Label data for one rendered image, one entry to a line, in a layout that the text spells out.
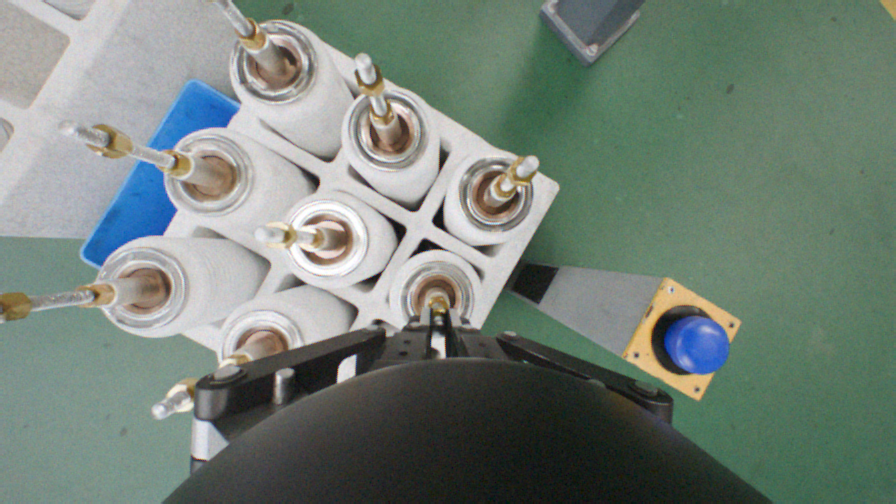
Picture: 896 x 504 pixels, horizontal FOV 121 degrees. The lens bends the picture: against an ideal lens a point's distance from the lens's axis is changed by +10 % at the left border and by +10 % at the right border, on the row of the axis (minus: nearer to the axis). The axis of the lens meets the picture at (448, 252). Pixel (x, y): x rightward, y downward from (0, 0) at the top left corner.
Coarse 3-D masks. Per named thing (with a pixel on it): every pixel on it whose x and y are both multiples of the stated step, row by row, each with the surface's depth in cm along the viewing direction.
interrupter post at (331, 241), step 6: (318, 228) 20; (324, 228) 21; (330, 228) 23; (324, 234) 20; (330, 234) 22; (336, 234) 23; (324, 240) 20; (330, 240) 21; (336, 240) 23; (324, 246) 21; (330, 246) 22; (336, 246) 23
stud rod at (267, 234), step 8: (256, 232) 15; (264, 232) 15; (272, 232) 15; (280, 232) 16; (304, 232) 19; (264, 240) 15; (272, 240) 15; (280, 240) 16; (304, 240) 18; (312, 240) 20
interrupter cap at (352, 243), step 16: (304, 208) 23; (320, 208) 23; (336, 208) 23; (352, 208) 23; (304, 224) 23; (320, 224) 23; (336, 224) 23; (352, 224) 23; (352, 240) 23; (368, 240) 23; (288, 256) 23; (304, 256) 23; (320, 256) 23; (336, 256) 24; (352, 256) 23; (304, 272) 23; (320, 272) 23; (336, 272) 23
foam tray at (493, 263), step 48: (288, 144) 30; (480, 144) 31; (432, 192) 31; (240, 240) 30; (432, 240) 31; (528, 240) 32; (288, 288) 33; (336, 288) 30; (384, 288) 31; (192, 336) 30
